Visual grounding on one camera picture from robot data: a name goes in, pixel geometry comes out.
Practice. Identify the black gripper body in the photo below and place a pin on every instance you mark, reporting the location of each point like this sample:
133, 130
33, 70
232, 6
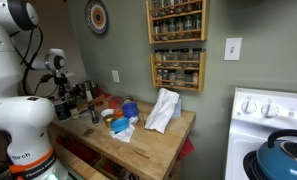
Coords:
61, 81

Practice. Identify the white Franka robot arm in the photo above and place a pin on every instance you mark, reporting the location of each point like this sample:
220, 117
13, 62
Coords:
21, 123

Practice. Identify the small bottle yellow label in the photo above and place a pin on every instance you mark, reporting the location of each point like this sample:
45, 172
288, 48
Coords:
74, 111

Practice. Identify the white shaker bottle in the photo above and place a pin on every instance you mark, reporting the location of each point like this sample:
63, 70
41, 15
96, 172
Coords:
88, 93

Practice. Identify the gold jar white lid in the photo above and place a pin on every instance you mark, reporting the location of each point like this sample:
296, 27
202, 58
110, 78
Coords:
108, 118

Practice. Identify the small jar metal lid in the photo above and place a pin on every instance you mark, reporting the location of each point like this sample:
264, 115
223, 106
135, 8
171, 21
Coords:
128, 99

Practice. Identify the blue plastic lid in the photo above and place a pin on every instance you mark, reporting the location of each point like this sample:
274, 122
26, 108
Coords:
120, 125

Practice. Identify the dark pepper grinder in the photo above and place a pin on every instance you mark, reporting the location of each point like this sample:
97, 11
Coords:
93, 113

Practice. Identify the red plastic container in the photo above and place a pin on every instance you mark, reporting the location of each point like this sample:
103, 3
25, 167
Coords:
114, 102

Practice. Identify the orange plastic cup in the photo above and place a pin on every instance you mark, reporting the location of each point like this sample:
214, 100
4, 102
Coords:
118, 113

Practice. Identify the blue plastic cup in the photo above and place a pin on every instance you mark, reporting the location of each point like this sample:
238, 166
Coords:
130, 110

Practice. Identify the white crumpled tissue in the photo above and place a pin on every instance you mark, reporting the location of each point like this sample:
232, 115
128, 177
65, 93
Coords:
123, 136

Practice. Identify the low wooden table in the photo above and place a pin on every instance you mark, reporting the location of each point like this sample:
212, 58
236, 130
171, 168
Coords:
78, 165

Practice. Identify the glass spice jar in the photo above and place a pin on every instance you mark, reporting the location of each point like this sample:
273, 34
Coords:
162, 8
195, 78
187, 6
172, 76
175, 56
178, 6
184, 56
196, 24
165, 76
158, 56
159, 76
157, 30
172, 28
155, 9
188, 26
166, 56
169, 7
188, 78
179, 27
197, 4
164, 30
196, 56

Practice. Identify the wooden butcher block cart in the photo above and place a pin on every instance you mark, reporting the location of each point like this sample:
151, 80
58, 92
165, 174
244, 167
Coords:
144, 146

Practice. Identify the white crumpled cloth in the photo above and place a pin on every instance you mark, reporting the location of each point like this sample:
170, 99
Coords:
161, 111

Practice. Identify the light blue container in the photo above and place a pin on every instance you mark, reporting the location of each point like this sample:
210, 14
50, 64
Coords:
178, 108

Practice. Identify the red hanging cloth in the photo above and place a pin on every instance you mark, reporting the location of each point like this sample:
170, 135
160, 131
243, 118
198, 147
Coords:
186, 148

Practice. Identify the wooden spice rack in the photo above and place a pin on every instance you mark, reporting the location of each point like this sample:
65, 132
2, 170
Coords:
203, 20
201, 71

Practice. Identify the white stove knob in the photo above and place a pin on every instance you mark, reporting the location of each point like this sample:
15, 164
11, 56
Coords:
248, 106
269, 109

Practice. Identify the white kitchen stove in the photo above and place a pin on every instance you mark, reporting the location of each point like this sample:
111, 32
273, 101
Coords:
244, 140

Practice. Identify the black stove burner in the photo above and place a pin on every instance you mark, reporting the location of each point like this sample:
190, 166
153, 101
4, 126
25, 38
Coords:
249, 165

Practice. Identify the white wall outlet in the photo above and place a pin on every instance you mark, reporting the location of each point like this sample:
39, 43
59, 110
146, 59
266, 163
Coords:
115, 76

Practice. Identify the patterned decorative wall plate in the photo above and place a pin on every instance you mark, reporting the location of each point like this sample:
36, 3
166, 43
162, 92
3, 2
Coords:
96, 16

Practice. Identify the white light switch plate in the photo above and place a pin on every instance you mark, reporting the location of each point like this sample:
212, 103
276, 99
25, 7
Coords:
232, 49

